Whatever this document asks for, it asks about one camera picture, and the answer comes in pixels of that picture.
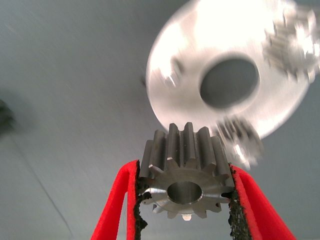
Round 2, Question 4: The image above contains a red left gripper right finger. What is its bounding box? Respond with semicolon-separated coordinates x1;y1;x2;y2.
228;163;298;240

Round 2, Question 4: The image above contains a small steel gear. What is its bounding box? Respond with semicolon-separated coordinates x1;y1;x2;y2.
263;4;320;83
216;117;265;171
138;121;236;222

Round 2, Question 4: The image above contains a round metal plate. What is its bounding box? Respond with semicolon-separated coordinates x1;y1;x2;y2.
145;0;316;141

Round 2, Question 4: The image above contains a dark grey table cloth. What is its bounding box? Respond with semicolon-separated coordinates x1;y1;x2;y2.
0;0;320;240

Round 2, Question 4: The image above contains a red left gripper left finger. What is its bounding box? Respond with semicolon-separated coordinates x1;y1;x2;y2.
90;159;148;240

